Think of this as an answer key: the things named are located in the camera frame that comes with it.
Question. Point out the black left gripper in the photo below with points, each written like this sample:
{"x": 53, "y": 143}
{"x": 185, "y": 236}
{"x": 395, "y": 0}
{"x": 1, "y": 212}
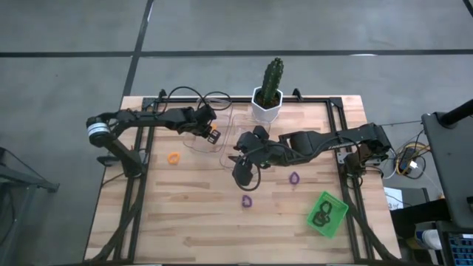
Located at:
{"x": 199, "y": 118}

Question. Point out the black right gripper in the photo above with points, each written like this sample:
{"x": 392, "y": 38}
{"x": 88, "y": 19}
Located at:
{"x": 258, "y": 151}

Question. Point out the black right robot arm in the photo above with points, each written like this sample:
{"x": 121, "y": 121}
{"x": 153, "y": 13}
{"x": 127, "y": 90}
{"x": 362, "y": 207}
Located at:
{"x": 332, "y": 144}

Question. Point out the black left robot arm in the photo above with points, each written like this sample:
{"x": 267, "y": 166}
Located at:
{"x": 148, "y": 118}

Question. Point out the clear plastic bin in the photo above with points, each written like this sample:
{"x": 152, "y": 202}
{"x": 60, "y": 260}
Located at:
{"x": 242, "y": 123}
{"x": 196, "y": 142}

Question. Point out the white hexagonal plant pot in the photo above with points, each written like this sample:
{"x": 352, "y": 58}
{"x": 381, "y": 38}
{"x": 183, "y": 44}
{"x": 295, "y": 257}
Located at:
{"x": 264, "y": 114}

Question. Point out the green plastic bin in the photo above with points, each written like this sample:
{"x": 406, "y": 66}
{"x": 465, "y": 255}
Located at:
{"x": 338, "y": 216}

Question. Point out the white paper sheet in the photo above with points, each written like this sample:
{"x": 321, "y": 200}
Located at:
{"x": 393, "y": 199}

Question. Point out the grey metal stand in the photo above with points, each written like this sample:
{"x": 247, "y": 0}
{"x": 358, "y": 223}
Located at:
{"x": 22, "y": 179}

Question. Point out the white roll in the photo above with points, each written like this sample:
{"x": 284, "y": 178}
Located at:
{"x": 430, "y": 238}

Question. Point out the black pole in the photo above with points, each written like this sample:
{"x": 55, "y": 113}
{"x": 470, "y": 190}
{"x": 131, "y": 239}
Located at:
{"x": 458, "y": 112}

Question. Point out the blue crate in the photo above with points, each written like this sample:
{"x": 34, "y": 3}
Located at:
{"x": 462, "y": 251}

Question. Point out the black metal table frame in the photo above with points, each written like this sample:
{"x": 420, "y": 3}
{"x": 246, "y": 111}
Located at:
{"x": 310, "y": 100}

